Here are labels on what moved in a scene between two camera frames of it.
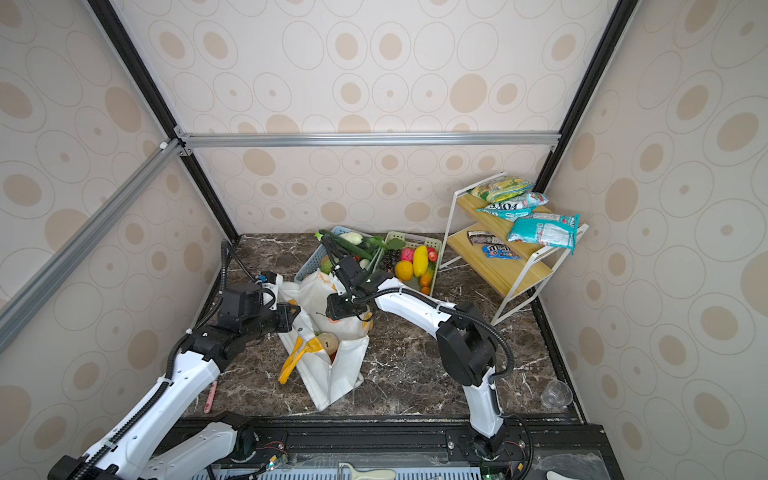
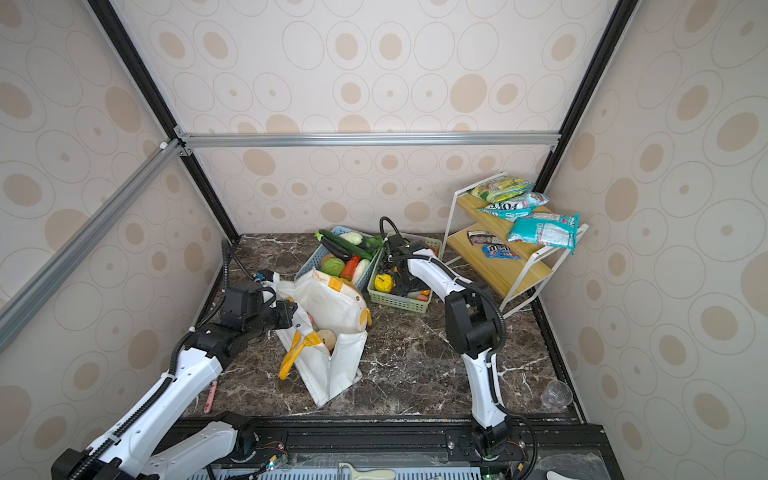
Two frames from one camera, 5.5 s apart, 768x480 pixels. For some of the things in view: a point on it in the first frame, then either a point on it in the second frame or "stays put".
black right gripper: x=333 y=310 -> x=401 y=288
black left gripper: x=286 y=318 stays put
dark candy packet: x=481 y=237 stays put
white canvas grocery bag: x=327 y=354 stays put
